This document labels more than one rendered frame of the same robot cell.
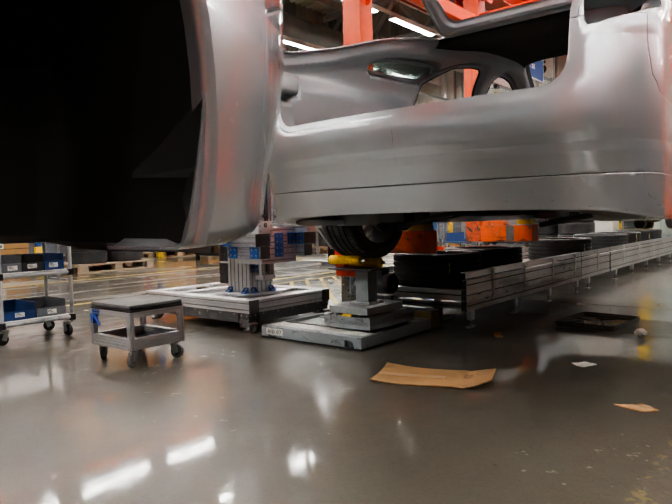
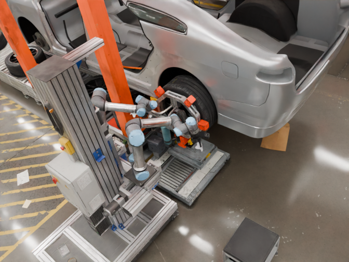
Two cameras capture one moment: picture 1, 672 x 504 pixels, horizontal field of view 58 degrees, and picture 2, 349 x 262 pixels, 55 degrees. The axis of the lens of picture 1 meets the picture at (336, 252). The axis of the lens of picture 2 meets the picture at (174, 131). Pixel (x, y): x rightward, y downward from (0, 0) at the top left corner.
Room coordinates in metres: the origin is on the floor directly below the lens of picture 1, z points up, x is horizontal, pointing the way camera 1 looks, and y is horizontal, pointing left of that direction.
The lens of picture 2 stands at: (3.75, 2.59, 3.13)
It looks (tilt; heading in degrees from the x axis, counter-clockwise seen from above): 43 degrees down; 277
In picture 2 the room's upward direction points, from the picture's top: 11 degrees counter-clockwise
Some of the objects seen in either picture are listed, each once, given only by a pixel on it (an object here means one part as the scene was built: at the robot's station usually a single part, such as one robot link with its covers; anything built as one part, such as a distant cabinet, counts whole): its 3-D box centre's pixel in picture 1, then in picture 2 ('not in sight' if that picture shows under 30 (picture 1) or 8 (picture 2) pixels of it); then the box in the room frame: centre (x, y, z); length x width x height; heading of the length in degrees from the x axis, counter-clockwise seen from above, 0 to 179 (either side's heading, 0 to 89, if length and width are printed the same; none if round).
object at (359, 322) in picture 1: (369, 316); (192, 149); (3.92, -0.21, 0.13); 0.50 x 0.36 x 0.10; 141
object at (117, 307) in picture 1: (136, 329); (251, 251); (3.44, 1.16, 0.17); 0.43 x 0.36 x 0.34; 51
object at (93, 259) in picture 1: (105, 238); not in sight; (10.57, 4.04, 0.55); 1.40 x 0.80 x 1.09; 142
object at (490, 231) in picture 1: (508, 223); not in sight; (5.87, -1.69, 0.69); 0.52 x 0.17 x 0.35; 51
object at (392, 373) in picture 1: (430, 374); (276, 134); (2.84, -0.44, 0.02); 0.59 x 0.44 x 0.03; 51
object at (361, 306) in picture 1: (366, 288); (192, 140); (3.90, -0.19, 0.32); 0.40 x 0.30 x 0.28; 141
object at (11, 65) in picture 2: (559, 248); (26, 61); (6.71, -2.49, 0.39); 0.66 x 0.66 x 0.24
